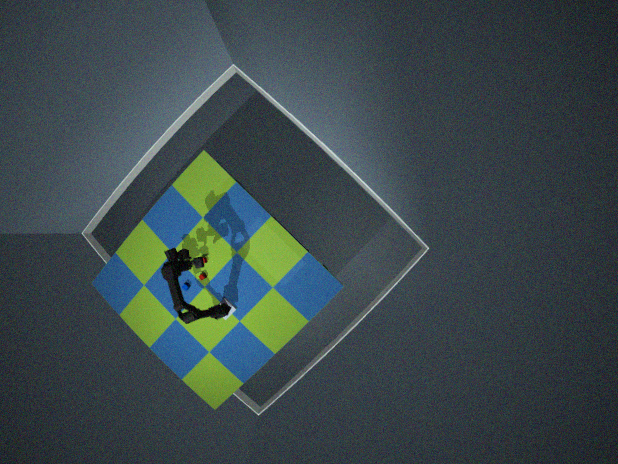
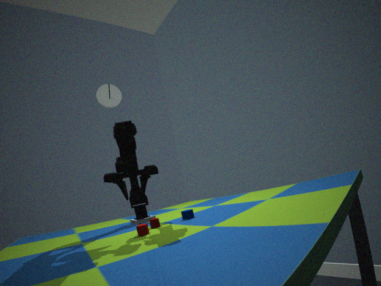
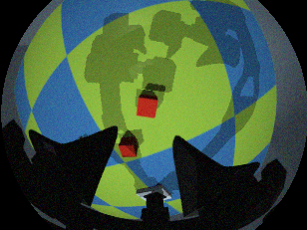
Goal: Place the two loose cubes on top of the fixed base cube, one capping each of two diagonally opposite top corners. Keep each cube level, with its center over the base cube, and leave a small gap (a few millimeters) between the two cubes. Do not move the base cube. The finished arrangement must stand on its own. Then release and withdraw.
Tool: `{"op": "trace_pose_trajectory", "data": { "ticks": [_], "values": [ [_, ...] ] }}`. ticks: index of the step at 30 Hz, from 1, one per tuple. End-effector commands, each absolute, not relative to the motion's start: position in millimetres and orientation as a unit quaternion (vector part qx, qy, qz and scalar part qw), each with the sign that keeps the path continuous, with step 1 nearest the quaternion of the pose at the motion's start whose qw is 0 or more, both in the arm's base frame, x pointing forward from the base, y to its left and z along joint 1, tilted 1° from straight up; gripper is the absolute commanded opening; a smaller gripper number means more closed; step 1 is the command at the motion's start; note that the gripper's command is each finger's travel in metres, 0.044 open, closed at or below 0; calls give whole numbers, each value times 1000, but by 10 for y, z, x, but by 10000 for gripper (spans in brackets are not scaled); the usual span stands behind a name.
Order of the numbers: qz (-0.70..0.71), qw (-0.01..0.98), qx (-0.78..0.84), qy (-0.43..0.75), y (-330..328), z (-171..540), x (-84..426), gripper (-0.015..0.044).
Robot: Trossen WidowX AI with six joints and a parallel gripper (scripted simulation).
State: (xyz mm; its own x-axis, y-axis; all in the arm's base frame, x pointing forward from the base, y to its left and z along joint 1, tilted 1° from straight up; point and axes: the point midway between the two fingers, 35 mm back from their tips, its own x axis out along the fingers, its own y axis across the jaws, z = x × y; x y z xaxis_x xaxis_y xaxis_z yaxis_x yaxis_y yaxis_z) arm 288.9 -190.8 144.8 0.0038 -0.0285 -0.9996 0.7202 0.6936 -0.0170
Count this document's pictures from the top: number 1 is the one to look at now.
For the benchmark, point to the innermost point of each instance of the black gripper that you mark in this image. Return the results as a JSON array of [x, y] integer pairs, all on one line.
[[198, 262]]

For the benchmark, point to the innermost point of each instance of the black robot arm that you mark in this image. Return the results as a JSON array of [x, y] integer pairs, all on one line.
[[170, 272]]

